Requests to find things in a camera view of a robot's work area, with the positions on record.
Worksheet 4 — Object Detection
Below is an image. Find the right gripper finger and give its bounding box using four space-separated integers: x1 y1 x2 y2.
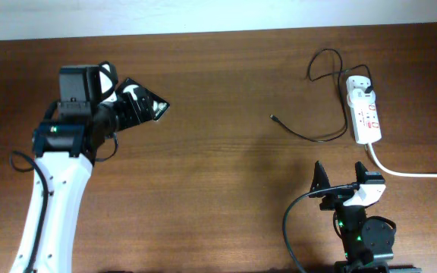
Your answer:
310 161 331 190
355 162 368 184

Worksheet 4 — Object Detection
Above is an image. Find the black smartphone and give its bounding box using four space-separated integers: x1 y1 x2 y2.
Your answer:
116 78 170 123

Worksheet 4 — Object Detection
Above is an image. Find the black USB charging cable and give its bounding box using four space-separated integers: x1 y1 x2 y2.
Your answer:
269 48 375 143

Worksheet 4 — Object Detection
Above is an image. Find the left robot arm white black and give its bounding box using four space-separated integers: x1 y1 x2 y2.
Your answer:
11 61 170 272

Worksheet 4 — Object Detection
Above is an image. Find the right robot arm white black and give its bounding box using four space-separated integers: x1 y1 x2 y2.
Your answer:
310 162 422 273

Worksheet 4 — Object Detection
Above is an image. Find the white USB charger adapter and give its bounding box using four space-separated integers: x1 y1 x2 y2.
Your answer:
346 75 376 108

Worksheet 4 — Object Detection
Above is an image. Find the white power strip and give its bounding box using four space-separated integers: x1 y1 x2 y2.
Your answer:
345 74 382 145

